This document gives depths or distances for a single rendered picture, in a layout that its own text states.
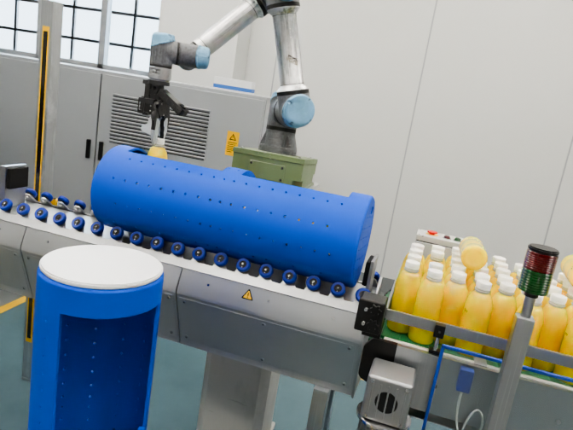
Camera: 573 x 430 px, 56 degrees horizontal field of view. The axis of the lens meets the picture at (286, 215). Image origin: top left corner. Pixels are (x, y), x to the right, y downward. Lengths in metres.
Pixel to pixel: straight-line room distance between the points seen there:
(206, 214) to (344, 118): 2.87
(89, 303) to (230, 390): 1.17
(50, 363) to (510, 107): 3.72
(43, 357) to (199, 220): 0.59
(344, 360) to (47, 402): 0.81
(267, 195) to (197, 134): 1.79
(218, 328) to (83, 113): 2.25
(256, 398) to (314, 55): 2.91
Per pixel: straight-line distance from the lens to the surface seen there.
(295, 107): 1.91
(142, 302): 1.27
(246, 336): 1.73
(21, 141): 4.00
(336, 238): 1.52
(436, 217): 4.42
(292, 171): 1.92
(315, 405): 1.77
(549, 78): 4.44
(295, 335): 1.65
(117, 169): 1.80
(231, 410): 2.35
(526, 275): 1.27
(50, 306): 1.29
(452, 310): 1.52
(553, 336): 1.56
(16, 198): 2.24
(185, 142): 3.38
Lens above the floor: 1.49
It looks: 13 degrees down
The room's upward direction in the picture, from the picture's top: 9 degrees clockwise
